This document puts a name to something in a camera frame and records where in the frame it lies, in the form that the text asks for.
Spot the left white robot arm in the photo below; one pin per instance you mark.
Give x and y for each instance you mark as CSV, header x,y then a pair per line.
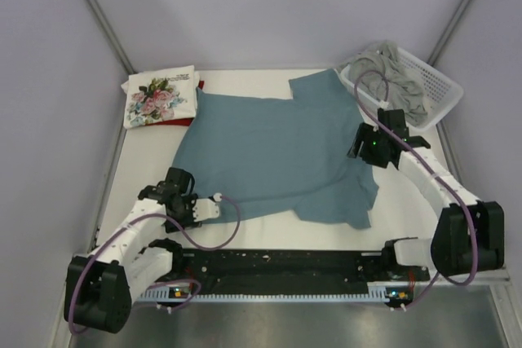
x,y
102,286

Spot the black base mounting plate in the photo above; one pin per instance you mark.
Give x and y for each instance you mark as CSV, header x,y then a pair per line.
x,y
258,271

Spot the aluminium frame post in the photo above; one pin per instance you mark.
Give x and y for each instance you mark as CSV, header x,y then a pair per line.
x,y
109,34
449,31

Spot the white floral folded t-shirt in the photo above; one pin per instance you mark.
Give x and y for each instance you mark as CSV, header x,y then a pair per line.
x,y
155,97

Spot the left aluminium frame post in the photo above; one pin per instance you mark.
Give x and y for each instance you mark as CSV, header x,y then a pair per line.
x,y
109,34

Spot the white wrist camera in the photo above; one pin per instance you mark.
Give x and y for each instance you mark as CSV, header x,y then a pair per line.
x,y
384,105
208,208

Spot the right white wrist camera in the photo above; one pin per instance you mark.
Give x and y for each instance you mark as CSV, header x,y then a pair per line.
x,y
384,105

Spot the blue-white slotted cable duct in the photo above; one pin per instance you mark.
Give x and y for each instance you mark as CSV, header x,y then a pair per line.
x,y
374,294

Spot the red folded t-shirt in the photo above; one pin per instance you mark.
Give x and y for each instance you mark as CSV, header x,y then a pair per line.
x,y
179,122

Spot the grey crumpled t-shirt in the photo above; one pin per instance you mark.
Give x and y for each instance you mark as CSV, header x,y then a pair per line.
x,y
384,77

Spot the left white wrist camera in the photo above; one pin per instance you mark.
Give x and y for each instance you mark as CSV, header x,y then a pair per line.
x,y
208,208

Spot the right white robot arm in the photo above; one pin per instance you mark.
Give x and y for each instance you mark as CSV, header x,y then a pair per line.
x,y
469,234

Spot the white plastic laundry basket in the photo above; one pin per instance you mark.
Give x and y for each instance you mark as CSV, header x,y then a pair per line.
x,y
442,94

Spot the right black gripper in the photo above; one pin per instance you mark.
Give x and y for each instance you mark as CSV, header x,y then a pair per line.
x,y
365,133

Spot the right aluminium frame post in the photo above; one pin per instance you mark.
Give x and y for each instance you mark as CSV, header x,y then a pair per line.
x,y
449,31

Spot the blue-grey t-shirt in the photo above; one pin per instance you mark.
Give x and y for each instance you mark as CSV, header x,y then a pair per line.
x,y
274,155

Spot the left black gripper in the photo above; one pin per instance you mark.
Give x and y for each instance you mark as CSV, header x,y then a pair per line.
x,y
188,222

